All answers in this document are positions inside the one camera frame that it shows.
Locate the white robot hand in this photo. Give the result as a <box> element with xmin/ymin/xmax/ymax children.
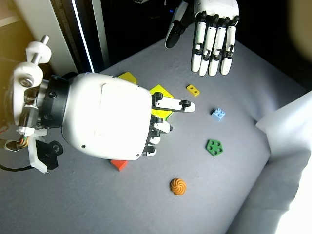
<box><xmin>61</xmin><ymin>72</ymin><xmax>196</xmax><ymax>161</ymax></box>
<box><xmin>165</xmin><ymin>0</ymin><xmax>240</xmax><ymax>77</ymax></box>

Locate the multicoloured puzzle cube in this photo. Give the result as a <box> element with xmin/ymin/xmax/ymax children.
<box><xmin>117</xmin><ymin>72</ymin><xmax>176</xmax><ymax>122</ymax></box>

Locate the red cube block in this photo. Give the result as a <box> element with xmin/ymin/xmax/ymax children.
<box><xmin>110</xmin><ymin>159</ymin><xmax>129</xmax><ymax>172</ymax></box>

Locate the yellow two-hole block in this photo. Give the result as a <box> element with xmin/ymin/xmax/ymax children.
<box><xmin>186</xmin><ymin>84</ymin><xmax>201</xmax><ymax>98</ymax></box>

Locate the grey table cloth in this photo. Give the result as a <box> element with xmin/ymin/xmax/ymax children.
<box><xmin>0</xmin><ymin>26</ymin><xmax>308</xmax><ymax>234</ymax></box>

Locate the orange swirl cookie toy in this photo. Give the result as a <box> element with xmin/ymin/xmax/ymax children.
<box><xmin>170</xmin><ymin>178</ymin><xmax>187</xmax><ymax>196</ymax></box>

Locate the light blue studded brick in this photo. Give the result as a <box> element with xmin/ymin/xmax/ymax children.
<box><xmin>211</xmin><ymin>108</ymin><xmax>226</xmax><ymax>122</ymax></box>

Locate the green pentagon block with holes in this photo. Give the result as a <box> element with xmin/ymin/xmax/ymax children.
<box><xmin>205</xmin><ymin>139</ymin><xmax>224</xmax><ymax>157</ymax></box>

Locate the white cabinet panel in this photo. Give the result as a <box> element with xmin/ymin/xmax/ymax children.
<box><xmin>13</xmin><ymin>0</ymin><xmax>78</xmax><ymax>74</ymax></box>

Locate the white fabric backdrop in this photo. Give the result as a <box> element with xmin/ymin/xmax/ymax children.
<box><xmin>225</xmin><ymin>90</ymin><xmax>312</xmax><ymax>234</ymax></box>

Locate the white upright post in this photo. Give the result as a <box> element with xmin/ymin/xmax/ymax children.
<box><xmin>90</xmin><ymin>0</ymin><xmax>111</xmax><ymax>67</ymax></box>

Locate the black rail with light strip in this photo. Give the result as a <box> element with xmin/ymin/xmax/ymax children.
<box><xmin>50</xmin><ymin>0</ymin><xmax>96</xmax><ymax>74</ymax></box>

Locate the black cable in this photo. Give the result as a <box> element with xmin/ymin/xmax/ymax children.
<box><xmin>0</xmin><ymin>162</ymin><xmax>34</xmax><ymax>172</ymax></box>

